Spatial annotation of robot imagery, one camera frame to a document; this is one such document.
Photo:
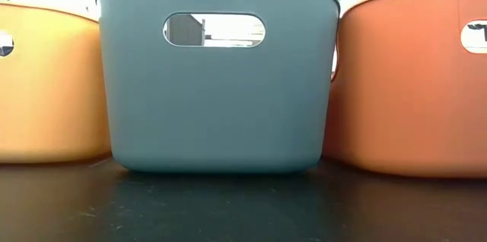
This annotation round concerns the orange plastic bin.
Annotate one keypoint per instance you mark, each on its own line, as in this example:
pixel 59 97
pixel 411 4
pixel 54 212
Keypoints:
pixel 403 93

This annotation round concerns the blue-grey plastic bin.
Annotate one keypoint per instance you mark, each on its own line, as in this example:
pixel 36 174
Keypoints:
pixel 217 112

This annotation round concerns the yellow-orange plastic bin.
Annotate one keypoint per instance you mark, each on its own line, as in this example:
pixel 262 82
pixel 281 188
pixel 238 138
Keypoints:
pixel 49 90

